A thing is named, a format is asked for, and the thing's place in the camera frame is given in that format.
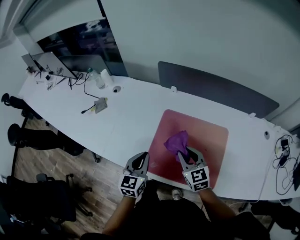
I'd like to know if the tangle of black cables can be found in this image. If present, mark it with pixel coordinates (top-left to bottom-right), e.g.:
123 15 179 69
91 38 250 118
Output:
272 134 300 195

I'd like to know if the person's right forearm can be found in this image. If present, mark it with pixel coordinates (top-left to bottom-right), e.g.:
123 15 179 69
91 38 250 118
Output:
198 187 236 221

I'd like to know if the black cable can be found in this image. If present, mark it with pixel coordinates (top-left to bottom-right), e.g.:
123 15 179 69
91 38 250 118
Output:
80 72 100 115

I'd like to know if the black office chair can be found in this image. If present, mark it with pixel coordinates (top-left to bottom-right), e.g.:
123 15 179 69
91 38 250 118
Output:
0 172 94 236
7 123 102 164
0 93 50 128
238 198 300 235

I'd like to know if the person's black clothing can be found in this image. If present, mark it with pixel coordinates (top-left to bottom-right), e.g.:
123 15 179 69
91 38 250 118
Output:
80 180 270 240

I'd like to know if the dark glass window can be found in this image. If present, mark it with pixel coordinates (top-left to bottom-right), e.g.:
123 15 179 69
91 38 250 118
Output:
37 17 128 77

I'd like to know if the white cable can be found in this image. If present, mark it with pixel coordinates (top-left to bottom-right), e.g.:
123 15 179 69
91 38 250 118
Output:
229 140 278 208

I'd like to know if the white paper roll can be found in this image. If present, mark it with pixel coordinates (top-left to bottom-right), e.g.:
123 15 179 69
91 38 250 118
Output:
100 68 115 88

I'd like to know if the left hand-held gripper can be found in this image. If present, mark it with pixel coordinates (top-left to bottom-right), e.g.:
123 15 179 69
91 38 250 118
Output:
119 151 150 199

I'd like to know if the purple cloth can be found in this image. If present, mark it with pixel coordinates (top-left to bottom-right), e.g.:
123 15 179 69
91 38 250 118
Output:
163 130 190 164

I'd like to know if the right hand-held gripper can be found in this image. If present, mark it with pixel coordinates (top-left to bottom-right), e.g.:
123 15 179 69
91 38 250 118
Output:
177 147 210 193

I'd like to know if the pink mouse pad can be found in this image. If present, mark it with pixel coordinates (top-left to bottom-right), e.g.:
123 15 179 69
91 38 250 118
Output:
148 109 229 191

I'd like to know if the clear plastic bottle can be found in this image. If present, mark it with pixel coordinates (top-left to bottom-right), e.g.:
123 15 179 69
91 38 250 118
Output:
87 67 106 90

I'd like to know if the dark grey desk divider panel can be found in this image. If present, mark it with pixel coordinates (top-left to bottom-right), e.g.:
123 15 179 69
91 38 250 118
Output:
157 61 280 119

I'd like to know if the person's left forearm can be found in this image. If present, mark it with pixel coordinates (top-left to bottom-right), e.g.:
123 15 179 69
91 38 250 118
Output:
102 195 137 236

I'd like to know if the person's grey shoe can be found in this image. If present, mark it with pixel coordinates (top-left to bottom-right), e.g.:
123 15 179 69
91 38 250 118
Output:
171 188 184 201

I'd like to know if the black thin panel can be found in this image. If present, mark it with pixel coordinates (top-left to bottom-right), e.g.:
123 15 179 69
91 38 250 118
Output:
21 53 45 73

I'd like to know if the small grey box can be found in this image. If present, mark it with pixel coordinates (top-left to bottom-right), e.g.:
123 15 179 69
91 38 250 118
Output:
93 97 109 114

